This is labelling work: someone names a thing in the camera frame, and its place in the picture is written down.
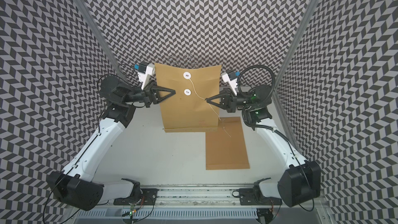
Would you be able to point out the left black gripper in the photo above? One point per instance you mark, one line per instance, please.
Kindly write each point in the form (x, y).
(153, 95)

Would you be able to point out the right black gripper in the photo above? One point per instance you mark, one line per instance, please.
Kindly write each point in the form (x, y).
(228, 102)

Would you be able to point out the brown kraft file bag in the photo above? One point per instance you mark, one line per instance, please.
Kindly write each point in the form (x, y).
(226, 147)

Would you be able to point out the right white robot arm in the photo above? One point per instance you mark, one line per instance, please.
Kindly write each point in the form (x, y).
(297, 180)

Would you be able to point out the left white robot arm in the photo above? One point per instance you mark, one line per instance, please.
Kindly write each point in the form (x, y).
(75, 185)

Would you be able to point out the chrome wire glass rack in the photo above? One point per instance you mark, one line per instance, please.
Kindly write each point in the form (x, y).
(187, 61)

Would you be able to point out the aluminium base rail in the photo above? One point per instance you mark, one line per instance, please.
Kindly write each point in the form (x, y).
(194, 203)

